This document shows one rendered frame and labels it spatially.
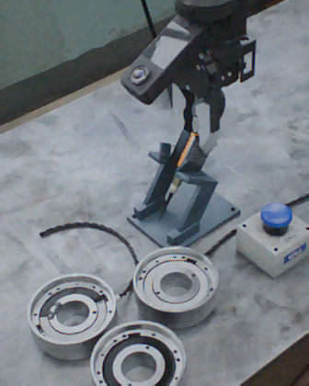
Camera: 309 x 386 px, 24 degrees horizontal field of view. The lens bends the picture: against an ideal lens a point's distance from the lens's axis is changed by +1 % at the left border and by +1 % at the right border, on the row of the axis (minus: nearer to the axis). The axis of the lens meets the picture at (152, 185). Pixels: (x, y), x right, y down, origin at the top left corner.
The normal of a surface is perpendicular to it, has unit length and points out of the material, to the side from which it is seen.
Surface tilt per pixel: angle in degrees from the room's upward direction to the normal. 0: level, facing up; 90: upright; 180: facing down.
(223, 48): 0
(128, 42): 90
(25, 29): 90
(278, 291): 0
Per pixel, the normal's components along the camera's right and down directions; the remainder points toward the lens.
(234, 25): 0.63, 0.48
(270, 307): -0.06, -0.75
